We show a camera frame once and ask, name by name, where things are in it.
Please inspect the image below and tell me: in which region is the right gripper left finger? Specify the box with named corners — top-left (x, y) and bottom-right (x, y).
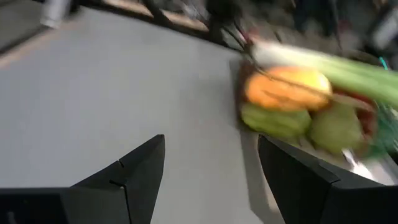
top-left (0, 134), bottom-right (166, 224)

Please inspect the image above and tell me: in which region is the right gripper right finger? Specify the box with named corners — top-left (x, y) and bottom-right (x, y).
top-left (257, 134), bottom-right (398, 224)

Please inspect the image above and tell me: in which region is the green pear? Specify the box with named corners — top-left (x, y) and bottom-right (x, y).
top-left (309, 102), bottom-right (366, 155)

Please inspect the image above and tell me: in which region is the watermelon slice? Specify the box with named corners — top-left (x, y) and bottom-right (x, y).
top-left (332, 90), bottom-right (398, 159)

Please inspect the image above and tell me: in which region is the lime green cabbage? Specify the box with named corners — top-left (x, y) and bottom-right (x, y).
top-left (241, 102), bottom-right (313, 139)

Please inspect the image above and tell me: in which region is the green white celery stalk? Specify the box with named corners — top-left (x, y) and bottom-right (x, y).
top-left (250, 39), bottom-right (398, 108)

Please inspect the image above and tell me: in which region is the metal wire basket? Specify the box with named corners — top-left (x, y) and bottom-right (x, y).
top-left (234, 52), bottom-right (398, 187)

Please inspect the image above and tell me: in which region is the black aluminium table frame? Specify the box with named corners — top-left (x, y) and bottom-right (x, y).
top-left (71, 0), bottom-right (249, 52)

